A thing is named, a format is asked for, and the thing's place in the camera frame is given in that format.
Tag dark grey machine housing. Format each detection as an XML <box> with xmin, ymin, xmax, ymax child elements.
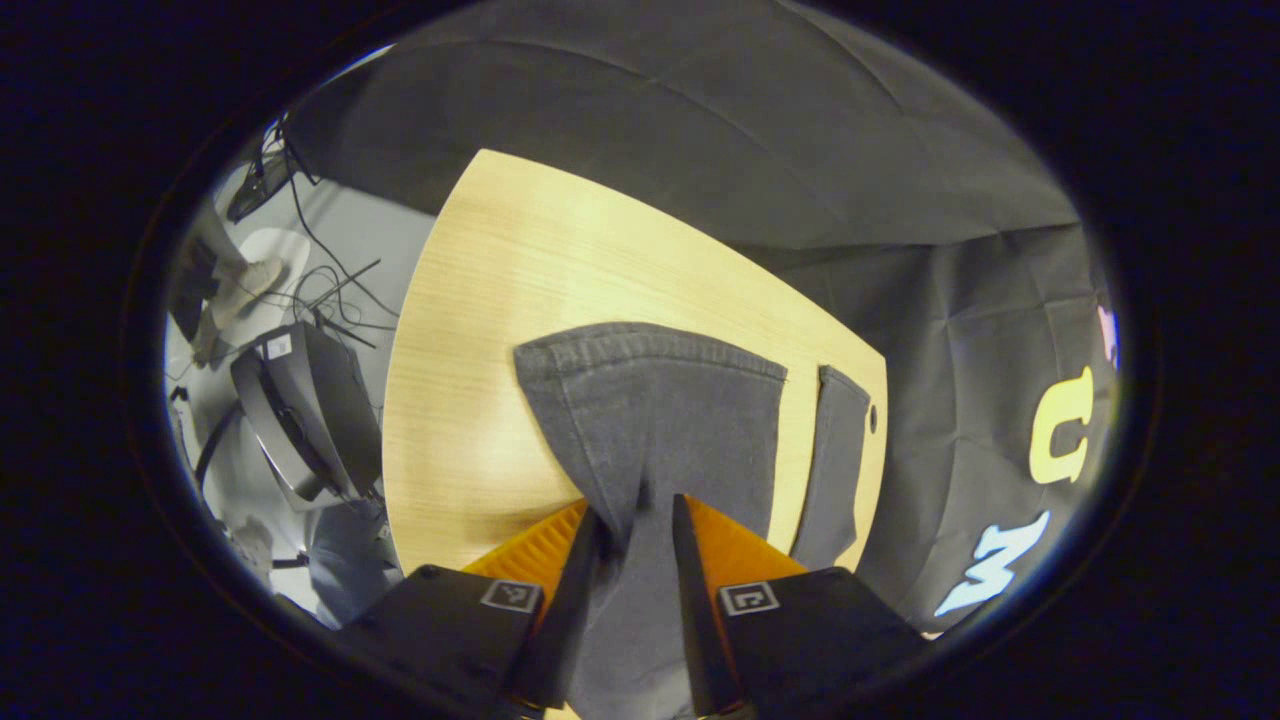
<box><xmin>230</xmin><ymin>320</ymin><xmax>386</xmax><ymax>511</ymax></box>

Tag thick black cable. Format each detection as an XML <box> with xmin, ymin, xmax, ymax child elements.
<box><xmin>190</xmin><ymin>398</ymin><xmax>247</xmax><ymax>493</ymax></box>

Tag white round base plate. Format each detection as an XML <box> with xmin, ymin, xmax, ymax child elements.
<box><xmin>238</xmin><ymin>228</ymin><xmax>313</xmax><ymax>336</ymax></box>

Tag black device with cables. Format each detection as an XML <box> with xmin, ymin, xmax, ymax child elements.
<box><xmin>226</xmin><ymin>150</ymin><xmax>297</xmax><ymax>223</ymax></box>

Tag beige shoe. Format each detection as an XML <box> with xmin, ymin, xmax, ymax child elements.
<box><xmin>190</xmin><ymin>256</ymin><xmax>287</xmax><ymax>366</ymax></box>

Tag thin black cable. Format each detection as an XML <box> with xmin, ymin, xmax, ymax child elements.
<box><xmin>284</xmin><ymin>125</ymin><xmax>401</xmax><ymax>351</ymax></box>

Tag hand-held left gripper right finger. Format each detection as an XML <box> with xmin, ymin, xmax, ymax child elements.
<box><xmin>672</xmin><ymin>493</ymin><xmax>926</xmax><ymax>719</ymax></box>

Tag dark grey jeans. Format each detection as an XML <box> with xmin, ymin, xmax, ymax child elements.
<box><xmin>513</xmin><ymin>322</ymin><xmax>873</xmax><ymax>720</ymax></box>

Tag blue grey cloth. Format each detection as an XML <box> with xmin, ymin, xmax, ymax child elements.
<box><xmin>305</xmin><ymin>500</ymin><xmax>403</xmax><ymax>629</ymax></box>

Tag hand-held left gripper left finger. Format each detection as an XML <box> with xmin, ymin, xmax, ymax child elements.
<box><xmin>335</xmin><ymin>497</ymin><xmax>606</xmax><ymax>717</ymax></box>

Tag black backdrop cloth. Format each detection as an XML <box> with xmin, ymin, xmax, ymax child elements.
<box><xmin>285</xmin><ymin>0</ymin><xmax>1121</xmax><ymax>641</ymax></box>

